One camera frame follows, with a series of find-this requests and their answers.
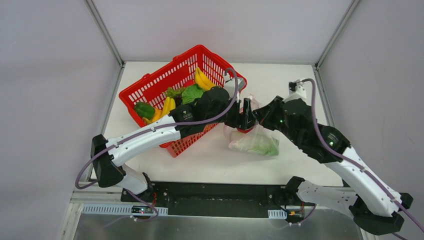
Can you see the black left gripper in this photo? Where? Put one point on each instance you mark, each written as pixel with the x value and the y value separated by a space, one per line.
pixel 241 116

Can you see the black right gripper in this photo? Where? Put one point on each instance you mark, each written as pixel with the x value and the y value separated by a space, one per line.
pixel 268 112

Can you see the clear zip top bag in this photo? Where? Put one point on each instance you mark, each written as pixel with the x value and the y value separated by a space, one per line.
pixel 258 128

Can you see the green napa cabbage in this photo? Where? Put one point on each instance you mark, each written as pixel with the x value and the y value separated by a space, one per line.
pixel 254 142

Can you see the red plastic shopping basket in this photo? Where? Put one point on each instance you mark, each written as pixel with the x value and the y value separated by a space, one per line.
pixel 170 81

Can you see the red apple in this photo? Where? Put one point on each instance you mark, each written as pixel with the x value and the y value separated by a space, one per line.
pixel 245 130

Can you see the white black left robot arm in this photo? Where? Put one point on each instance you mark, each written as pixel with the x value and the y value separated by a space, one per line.
pixel 109 156

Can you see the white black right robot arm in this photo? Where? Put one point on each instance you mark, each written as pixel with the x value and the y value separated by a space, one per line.
pixel 371 204

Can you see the yellow banana bunch back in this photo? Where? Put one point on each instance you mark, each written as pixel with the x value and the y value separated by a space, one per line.
pixel 202 80

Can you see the yellow banana bunch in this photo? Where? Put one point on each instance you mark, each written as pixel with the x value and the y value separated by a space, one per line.
pixel 202 80
pixel 169 104

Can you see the green lettuce leaf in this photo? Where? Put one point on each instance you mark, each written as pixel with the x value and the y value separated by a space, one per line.
pixel 191 93

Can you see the yellow banana bunch front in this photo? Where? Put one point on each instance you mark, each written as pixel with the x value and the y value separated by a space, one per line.
pixel 169 104

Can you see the green bell pepper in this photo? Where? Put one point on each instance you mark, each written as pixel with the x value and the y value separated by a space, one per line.
pixel 144 110

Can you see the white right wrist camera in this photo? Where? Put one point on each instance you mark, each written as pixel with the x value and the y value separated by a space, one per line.
pixel 296 90

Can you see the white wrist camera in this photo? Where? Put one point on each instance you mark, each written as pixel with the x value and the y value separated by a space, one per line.
pixel 229 84
pixel 296 90

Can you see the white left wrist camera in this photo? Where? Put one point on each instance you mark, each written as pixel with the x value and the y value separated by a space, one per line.
pixel 229 84

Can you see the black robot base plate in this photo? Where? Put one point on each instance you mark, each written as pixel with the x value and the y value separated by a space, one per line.
pixel 220 200

